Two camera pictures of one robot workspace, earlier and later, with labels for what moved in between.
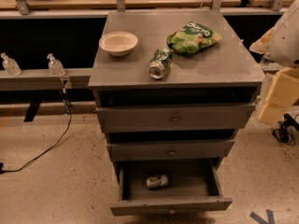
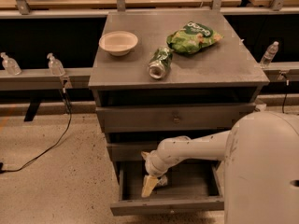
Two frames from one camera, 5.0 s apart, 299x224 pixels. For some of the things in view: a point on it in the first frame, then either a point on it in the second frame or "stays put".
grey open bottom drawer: (172, 187) stays put
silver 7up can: (158, 180) stays put
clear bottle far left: (10, 65) stays put
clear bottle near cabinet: (55, 66) stays put
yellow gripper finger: (284, 91) → (149, 183)
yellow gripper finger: (273, 114) → (146, 155)
